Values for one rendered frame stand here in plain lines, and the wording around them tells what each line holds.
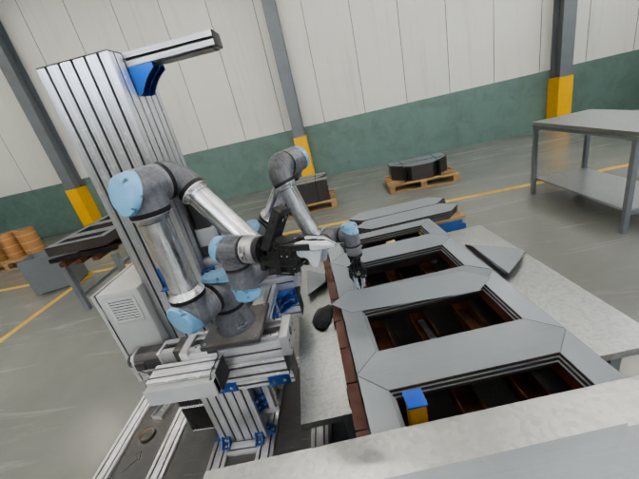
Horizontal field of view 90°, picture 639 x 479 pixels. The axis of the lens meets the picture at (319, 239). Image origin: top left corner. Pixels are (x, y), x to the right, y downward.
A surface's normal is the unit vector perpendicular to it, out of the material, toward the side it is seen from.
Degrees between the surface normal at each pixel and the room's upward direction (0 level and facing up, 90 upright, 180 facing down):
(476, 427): 0
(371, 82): 90
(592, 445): 0
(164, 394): 90
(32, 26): 90
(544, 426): 0
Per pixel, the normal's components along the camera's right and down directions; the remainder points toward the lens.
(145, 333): -0.01, 0.39
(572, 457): -0.22, -0.90
